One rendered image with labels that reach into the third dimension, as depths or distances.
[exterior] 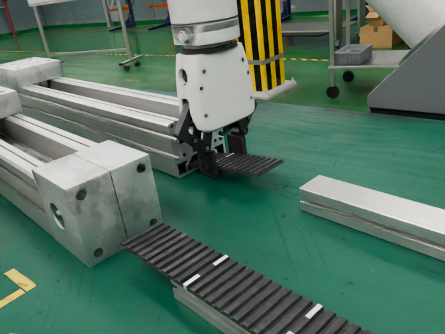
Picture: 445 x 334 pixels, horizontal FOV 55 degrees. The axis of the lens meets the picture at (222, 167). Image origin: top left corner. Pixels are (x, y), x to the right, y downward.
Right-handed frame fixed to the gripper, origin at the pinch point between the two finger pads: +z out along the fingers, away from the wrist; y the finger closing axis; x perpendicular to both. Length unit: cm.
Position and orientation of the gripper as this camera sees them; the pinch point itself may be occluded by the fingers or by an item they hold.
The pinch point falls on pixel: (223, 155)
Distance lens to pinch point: 60.8
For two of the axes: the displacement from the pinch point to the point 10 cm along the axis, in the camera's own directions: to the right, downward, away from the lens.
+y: 7.2, -3.7, 5.9
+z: 1.3, 9.0, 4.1
